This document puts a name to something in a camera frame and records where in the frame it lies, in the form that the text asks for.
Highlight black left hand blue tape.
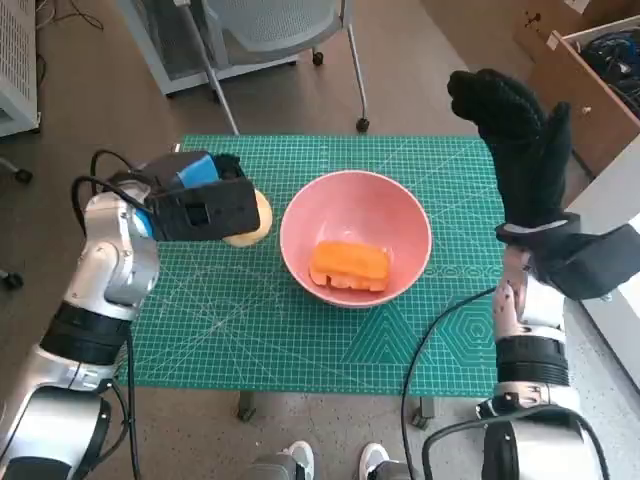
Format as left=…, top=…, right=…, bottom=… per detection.
left=133, top=150, right=249, bottom=194

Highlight black gloved right hand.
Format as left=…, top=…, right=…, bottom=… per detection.
left=446, top=68, right=574, bottom=229

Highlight round bread roll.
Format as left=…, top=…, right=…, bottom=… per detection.
left=222, top=191, right=275, bottom=250

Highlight pink bowl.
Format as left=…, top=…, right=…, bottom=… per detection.
left=278, top=170, right=434, bottom=309

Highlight orange sliced bread loaf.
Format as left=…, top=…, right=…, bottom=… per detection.
left=307, top=239, right=392, bottom=294

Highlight wooden crate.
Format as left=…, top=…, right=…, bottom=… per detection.
left=528, top=22, right=640, bottom=179

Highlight brown cardboard box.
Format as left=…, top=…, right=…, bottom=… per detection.
left=513, top=0, right=640, bottom=64

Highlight grey mesh office chair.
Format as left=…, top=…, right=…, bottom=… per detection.
left=192, top=0, right=372, bottom=135

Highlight green cutting mat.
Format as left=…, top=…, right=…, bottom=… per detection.
left=114, top=133, right=506, bottom=396

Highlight black caster chair base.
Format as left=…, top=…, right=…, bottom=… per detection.
left=0, top=156, right=34, bottom=290

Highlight white desk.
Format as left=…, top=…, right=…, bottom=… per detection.
left=562, top=134, right=640, bottom=386

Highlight white perforated cabinet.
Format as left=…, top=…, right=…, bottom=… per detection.
left=0, top=0, right=42, bottom=139

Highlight black table caster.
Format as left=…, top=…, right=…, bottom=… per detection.
left=236, top=390, right=258, bottom=421
left=409, top=397, right=436, bottom=431

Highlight grey white left robot foot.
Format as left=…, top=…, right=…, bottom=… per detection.
left=249, top=440, right=316, bottom=480

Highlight grey white robot foot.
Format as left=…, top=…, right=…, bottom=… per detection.
left=359, top=442, right=419, bottom=480
left=249, top=440, right=316, bottom=480

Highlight grey white right robot foot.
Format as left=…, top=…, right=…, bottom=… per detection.
left=359, top=442, right=419, bottom=480

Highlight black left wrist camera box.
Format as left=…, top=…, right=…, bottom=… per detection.
left=143, top=177, right=262, bottom=243

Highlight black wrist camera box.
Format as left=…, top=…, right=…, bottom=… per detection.
left=143, top=177, right=262, bottom=243
left=531, top=222, right=640, bottom=302

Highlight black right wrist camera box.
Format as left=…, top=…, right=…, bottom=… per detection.
left=531, top=222, right=640, bottom=302

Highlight tangled black cables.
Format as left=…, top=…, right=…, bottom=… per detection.
left=582, top=35, right=640, bottom=121

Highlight thin black floor cable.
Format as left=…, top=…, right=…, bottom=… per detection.
left=39, top=0, right=106, bottom=29

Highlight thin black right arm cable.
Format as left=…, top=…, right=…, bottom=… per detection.
left=398, top=287, right=499, bottom=480

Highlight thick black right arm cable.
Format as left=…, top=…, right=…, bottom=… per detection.
left=421, top=404, right=614, bottom=480

